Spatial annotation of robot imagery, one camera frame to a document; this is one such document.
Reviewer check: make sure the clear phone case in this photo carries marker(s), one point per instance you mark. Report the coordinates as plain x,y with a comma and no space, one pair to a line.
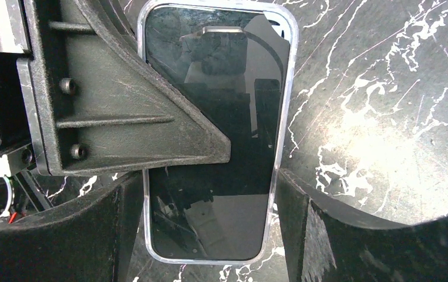
284,128

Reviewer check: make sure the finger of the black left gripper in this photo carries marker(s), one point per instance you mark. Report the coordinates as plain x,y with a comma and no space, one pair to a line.
95,107

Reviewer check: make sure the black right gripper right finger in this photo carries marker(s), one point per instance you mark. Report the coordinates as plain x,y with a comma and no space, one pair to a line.
328,240

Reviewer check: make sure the blue phone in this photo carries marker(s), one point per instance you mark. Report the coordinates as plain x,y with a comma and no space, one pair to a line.
231,155

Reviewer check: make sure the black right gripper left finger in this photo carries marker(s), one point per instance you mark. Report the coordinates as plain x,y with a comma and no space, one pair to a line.
89,238

